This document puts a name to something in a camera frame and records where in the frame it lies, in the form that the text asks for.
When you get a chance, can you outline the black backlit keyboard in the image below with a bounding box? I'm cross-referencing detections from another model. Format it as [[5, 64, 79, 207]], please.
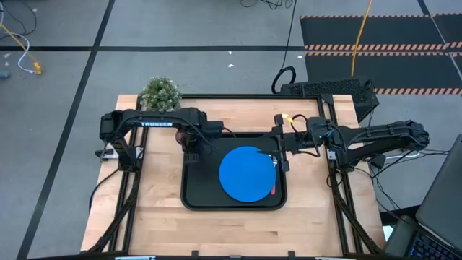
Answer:
[[409, 233, 462, 260]]

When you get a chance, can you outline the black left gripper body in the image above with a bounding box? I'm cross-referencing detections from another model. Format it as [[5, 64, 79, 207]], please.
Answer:
[[181, 129, 203, 166]]

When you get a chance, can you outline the long yellow floor cable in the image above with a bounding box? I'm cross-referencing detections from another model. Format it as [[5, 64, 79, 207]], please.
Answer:
[[350, 0, 373, 78]]

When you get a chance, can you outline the black hazard-striped floor mat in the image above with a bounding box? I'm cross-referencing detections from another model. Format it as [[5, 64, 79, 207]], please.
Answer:
[[299, 13, 462, 97]]

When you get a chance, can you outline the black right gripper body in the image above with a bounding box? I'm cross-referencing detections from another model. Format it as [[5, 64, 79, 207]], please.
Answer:
[[273, 113, 310, 173]]

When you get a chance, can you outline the grey laptop lid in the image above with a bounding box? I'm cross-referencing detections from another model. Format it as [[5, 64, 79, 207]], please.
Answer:
[[414, 133, 462, 250]]

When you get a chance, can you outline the thin yellow cable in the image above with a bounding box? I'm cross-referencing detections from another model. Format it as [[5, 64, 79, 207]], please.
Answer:
[[0, 23, 39, 66]]

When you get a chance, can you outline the black plastic tray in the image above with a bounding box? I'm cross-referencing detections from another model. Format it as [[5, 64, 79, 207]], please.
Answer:
[[180, 131, 289, 212]]

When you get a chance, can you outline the red-handled metal fork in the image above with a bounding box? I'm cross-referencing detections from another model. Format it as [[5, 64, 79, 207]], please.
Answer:
[[270, 158, 278, 196]]

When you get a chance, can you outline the grey rounded device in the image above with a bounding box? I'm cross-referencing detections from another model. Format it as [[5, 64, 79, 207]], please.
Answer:
[[383, 215, 422, 258]]

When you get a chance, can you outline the black aluminium rail frame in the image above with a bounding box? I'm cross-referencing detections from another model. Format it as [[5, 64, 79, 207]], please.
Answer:
[[84, 93, 386, 256]]

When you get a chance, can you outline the white cable with yellow plug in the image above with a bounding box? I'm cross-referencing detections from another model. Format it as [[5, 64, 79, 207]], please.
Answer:
[[0, 30, 42, 75]]

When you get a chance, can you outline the black cable tangle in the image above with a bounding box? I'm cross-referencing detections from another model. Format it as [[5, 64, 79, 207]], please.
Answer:
[[240, 0, 294, 11]]

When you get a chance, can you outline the blue round plate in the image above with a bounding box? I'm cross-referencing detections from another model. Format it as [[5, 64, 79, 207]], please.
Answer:
[[218, 145, 277, 204]]

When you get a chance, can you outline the small potted green plant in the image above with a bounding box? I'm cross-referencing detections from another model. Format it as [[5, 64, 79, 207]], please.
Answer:
[[139, 75, 183, 113]]

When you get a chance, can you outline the black coiled floor cable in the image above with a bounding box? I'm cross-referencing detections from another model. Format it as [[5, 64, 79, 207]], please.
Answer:
[[271, 0, 298, 95]]

